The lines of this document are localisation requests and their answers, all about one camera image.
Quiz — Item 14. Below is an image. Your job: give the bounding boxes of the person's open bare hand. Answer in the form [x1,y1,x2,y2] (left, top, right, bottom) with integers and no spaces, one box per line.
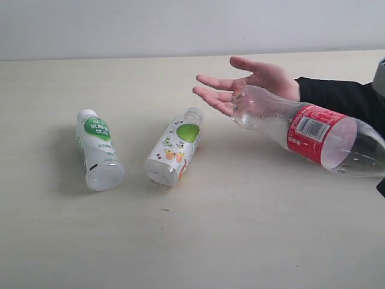
[192,56,300,117]

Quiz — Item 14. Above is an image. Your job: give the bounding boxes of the clear bottle red label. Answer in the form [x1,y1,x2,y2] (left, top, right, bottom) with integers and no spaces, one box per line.
[231,85,384,178]

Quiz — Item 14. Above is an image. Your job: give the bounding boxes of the clear bottle butterfly label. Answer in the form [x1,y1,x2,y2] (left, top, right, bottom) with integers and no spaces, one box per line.
[144,107,204,187]

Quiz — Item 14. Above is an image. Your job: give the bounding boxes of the black sleeved forearm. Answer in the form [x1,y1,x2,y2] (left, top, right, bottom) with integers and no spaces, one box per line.
[296,77,384,136]

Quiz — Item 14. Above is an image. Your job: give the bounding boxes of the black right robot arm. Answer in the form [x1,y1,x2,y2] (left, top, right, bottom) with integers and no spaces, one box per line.
[372,58,385,197]

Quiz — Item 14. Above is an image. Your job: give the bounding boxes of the white bottle green label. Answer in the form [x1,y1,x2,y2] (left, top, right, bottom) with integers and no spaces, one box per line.
[75,109,126,191]

